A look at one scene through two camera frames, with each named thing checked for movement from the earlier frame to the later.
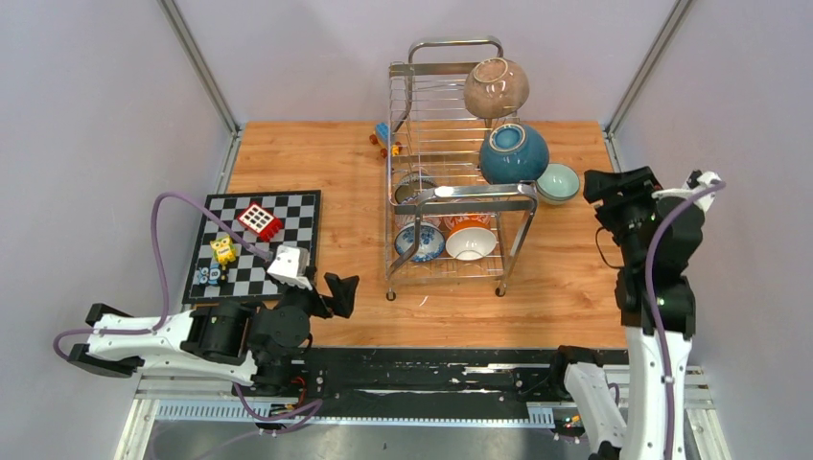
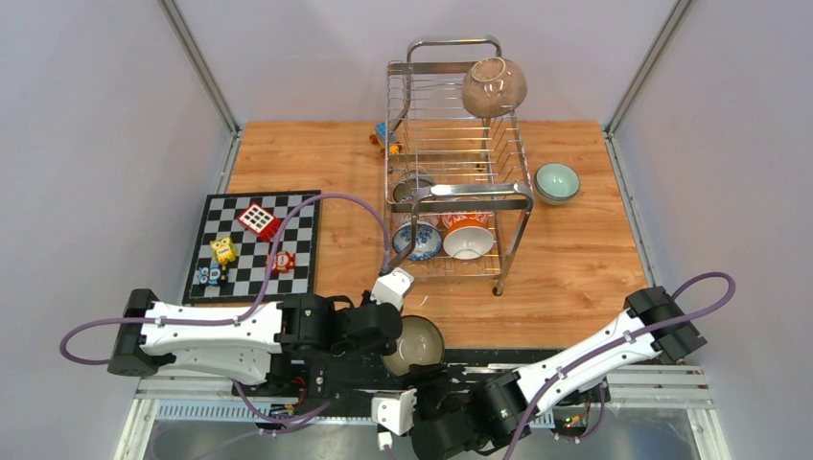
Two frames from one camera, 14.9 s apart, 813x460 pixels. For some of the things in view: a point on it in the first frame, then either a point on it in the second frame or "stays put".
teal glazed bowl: [513, 152] → [420, 343]
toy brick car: [380, 137] stays put
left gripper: [342, 289] → [383, 347]
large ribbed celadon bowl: [559, 184] stays put
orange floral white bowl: [450, 221] stays put
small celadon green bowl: [557, 193] stays put
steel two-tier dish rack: [444, 220] stays put
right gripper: [637, 184] → [431, 376]
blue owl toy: [209, 275] stays put
